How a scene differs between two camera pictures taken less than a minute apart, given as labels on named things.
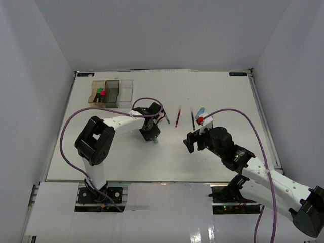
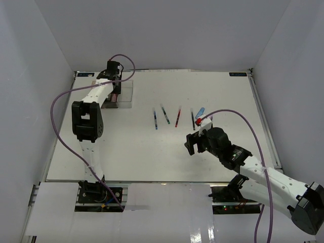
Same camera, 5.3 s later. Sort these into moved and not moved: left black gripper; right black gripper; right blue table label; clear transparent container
Moved: left black gripper
Not moved: clear transparent container; right blue table label; right black gripper
